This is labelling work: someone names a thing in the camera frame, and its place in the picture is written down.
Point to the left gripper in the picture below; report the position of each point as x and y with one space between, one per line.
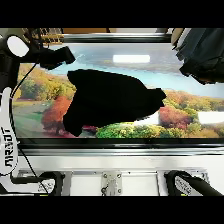
55 57

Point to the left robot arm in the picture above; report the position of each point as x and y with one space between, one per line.
6 133

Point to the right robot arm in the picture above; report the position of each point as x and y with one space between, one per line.
186 183

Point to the heap of clothes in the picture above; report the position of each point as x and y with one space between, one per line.
203 53

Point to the black garment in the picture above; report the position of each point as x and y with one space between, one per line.
110 96

